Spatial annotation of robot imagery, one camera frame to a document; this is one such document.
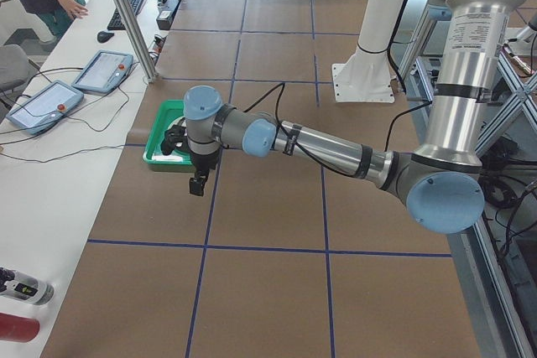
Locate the green plastic tray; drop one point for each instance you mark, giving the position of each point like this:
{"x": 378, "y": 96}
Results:
{"x": 166, "y": 148}

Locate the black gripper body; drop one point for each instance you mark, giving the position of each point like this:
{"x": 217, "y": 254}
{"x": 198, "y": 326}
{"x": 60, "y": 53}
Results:
{"x": 205, "y": 163}

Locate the black computer box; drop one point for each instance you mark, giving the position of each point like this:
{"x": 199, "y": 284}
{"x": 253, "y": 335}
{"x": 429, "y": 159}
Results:
{"x": 166, "y": 14}

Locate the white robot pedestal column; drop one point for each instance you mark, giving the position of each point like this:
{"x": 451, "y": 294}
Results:
{"x": 365, "y": 77}

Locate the blue teach pendant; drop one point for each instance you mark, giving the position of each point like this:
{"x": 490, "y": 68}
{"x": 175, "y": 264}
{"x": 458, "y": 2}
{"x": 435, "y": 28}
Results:
{"x": 43, "y": 110}
{"x": 104, "y": 72}

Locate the far blue teach pendant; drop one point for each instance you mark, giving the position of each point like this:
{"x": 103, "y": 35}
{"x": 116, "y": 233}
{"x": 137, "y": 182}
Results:
{"x": 104, "y": 72}

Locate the aluminium frame post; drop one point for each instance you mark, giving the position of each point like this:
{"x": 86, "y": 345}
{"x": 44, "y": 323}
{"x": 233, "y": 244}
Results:
{"x": 136, "y": 39}

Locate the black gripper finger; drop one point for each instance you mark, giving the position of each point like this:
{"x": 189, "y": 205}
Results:
{"x": 197, "y": 186}

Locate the near blue teach pendant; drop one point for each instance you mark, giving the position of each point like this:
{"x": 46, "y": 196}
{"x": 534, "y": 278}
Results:
{"x": 43, "y": 110}

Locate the black computer mouse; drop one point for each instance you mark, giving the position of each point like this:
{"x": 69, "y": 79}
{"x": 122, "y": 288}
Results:
{"x": 104, "y": 36}

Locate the red bottle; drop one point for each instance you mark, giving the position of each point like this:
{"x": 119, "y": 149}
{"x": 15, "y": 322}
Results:
{"x": 18, "y": 329}

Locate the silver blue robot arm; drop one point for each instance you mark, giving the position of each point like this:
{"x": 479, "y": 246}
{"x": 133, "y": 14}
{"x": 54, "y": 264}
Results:
{"x": 437, "y": 182}

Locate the clear water bottle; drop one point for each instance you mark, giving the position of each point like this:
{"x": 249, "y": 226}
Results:
{"x": 22, "y": 287}

